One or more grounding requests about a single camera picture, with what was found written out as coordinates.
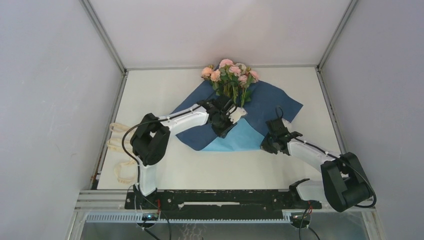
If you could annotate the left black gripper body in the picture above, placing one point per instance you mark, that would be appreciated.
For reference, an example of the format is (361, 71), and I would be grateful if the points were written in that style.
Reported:
(223, 125)

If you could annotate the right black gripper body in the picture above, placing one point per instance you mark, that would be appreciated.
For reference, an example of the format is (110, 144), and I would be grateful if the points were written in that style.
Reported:
(268, 143)

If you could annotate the fake pink flower bouquet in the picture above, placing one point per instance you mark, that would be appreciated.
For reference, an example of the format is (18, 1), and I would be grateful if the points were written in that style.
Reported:
(230, 79)

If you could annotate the blue wrapping paper sheet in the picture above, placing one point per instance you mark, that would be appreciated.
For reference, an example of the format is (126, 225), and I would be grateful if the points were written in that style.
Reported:
(249, 131)

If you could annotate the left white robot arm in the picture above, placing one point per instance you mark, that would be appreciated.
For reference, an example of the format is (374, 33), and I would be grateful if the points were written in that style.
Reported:
(151, 136)

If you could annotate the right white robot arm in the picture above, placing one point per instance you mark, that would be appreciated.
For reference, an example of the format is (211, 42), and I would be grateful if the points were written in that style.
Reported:
(343, 183)

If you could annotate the right base circuit board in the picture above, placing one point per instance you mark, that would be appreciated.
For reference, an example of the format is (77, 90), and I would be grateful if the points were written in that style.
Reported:
(299, 217)

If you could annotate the base circuit board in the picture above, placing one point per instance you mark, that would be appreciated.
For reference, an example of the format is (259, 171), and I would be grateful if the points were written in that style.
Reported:
(146, 217)
(299, 217)

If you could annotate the left base circuit board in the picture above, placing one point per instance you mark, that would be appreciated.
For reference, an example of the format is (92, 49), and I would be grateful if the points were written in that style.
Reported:
(146, 217)

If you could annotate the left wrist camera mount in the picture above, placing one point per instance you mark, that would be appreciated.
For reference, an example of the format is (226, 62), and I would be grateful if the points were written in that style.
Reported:
(236, 113)

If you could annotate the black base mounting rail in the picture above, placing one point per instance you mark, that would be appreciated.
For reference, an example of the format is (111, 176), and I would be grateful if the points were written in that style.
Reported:
(207, 204)

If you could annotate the white slotted cable duct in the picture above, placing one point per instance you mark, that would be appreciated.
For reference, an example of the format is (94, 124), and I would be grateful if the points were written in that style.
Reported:
(128, 217)

